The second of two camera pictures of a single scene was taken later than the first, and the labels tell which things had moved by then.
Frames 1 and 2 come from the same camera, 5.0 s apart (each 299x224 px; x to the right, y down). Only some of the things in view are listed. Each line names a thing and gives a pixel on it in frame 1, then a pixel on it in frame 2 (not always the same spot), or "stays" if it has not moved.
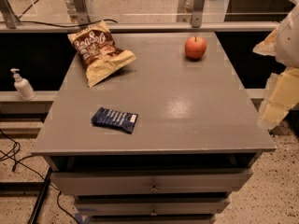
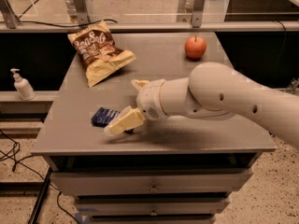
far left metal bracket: (7, 12) stays
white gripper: (289, 43) to (149, 99)
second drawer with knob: (121, 208) stays
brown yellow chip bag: (98, 51) stays
